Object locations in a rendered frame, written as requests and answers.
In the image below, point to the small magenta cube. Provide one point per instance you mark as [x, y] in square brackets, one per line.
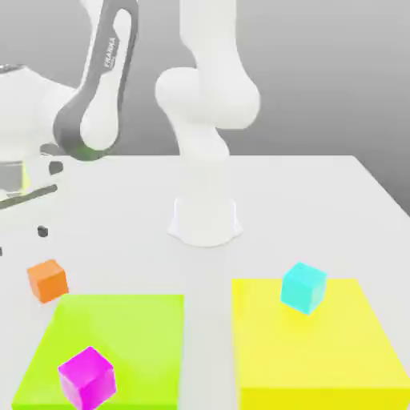
[86, 378]

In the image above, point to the large lime green box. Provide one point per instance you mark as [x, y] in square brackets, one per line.
[128, 336]

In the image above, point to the small orange cube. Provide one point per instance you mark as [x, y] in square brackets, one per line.
[48, 282]

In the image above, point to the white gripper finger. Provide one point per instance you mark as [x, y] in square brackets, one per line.
[1, 251]
[42, 231]

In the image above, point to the large yellow box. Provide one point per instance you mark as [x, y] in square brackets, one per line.
[320, 352]

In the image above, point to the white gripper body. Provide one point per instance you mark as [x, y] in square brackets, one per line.
[28, 194]

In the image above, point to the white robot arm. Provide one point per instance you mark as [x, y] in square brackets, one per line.
[208, 96]

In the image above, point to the small cyan cube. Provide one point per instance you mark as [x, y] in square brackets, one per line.
[302, 288]

